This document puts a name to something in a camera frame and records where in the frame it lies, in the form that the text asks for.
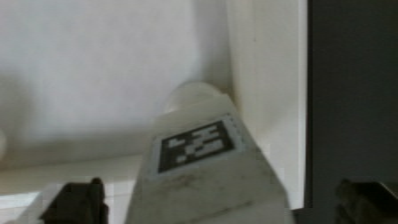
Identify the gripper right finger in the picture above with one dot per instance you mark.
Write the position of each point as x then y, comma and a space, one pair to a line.
366, 203

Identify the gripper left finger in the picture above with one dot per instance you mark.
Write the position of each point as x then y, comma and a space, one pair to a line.
78, 206

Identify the white table leg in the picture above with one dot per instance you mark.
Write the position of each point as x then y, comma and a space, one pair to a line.
206, 182

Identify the white square table top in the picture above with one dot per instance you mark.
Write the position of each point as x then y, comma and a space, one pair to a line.
96, 57

